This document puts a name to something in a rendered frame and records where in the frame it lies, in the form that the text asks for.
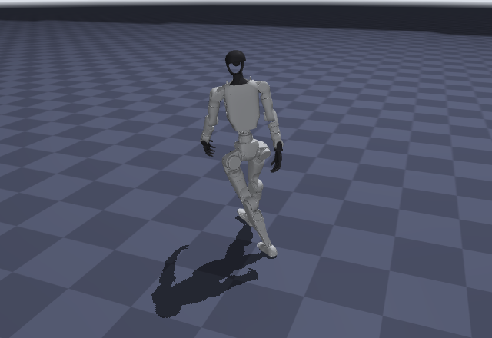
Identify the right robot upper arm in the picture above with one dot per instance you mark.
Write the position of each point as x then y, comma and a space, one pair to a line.
264, 89

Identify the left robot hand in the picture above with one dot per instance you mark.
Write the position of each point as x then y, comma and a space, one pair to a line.
207, 148

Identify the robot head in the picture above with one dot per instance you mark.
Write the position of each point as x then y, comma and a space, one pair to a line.
235, 57

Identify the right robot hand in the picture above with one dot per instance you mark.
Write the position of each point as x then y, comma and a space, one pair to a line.
278, 157

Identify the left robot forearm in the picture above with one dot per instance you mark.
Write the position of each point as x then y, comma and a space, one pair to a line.
207, 132

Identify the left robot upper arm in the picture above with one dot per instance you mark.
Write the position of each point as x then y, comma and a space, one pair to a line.
216, 95

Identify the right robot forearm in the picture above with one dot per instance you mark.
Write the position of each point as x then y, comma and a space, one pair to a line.
275, 132

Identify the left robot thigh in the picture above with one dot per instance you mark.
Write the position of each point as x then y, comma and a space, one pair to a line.
231, 163

